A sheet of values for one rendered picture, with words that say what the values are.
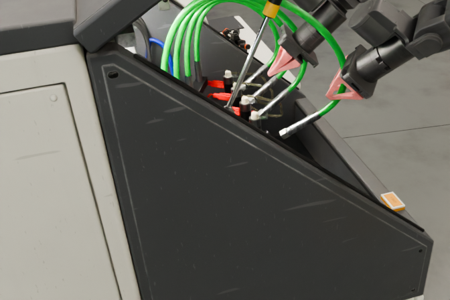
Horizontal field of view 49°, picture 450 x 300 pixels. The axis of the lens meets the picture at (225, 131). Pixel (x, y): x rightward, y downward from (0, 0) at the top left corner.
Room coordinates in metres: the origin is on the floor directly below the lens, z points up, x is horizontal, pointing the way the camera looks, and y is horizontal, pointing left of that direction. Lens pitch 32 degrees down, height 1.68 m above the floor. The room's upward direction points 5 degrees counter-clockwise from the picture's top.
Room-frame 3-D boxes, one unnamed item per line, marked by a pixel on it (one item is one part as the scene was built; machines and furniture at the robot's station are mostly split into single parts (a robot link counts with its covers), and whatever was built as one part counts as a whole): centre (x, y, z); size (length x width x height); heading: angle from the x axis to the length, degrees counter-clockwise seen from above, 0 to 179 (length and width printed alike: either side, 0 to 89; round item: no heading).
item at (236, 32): (1.75, -0.06, 1.01); 0.23 x 0.11 x 0.06; 12
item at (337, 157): (1.05, -0.30, 0.87); 0.62 x 0.04 x 0.16; 12
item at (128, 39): (0.94, 0.19, 1.43); 0.54 x 0.03 x 0.02; 12
